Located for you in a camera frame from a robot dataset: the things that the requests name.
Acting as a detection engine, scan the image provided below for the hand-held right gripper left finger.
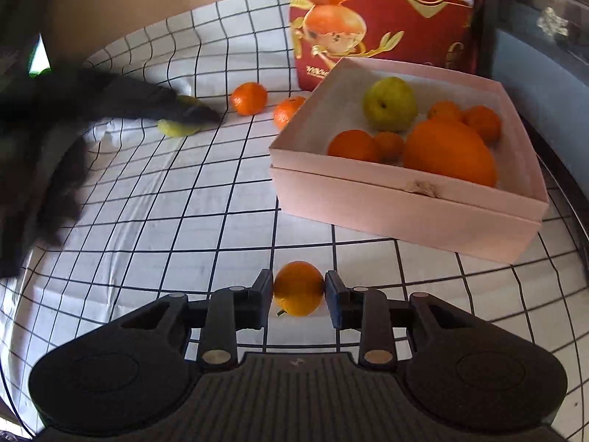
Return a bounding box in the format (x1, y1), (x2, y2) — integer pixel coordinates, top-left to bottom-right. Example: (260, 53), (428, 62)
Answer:
(115, 268), (276, 372)

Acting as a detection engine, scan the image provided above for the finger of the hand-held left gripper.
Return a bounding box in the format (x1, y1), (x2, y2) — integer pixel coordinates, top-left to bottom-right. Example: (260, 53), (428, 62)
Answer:
(152, 84), (221, 125)

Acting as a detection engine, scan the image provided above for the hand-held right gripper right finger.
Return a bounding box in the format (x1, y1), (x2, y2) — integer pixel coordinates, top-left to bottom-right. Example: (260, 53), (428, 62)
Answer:
(323, 269), (482, 371)

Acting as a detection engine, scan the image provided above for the pink cardboard box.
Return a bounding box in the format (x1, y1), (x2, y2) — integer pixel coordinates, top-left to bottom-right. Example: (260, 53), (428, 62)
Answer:
(269, 57), (551, 266)

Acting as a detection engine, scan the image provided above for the small tangerine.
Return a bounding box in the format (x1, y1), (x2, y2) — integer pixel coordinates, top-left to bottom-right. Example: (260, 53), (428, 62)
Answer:
(374, 131), (406, 165)

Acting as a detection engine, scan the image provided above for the large orange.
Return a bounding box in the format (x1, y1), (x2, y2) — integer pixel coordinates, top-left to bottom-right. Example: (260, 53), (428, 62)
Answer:
(403, 118), (498, 189)

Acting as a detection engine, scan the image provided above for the white grid tablecloth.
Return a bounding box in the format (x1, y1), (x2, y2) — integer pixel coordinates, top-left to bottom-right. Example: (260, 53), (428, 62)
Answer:
(0, 0), (589, 442)

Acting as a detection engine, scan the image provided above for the red snack bag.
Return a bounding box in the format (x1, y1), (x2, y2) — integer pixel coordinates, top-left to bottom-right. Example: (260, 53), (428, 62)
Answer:
(275, 0), (477, 93)

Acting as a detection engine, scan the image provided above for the black computer case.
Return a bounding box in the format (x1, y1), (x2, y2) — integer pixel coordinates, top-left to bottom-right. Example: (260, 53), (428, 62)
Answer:
(474, 0), (589, 259)

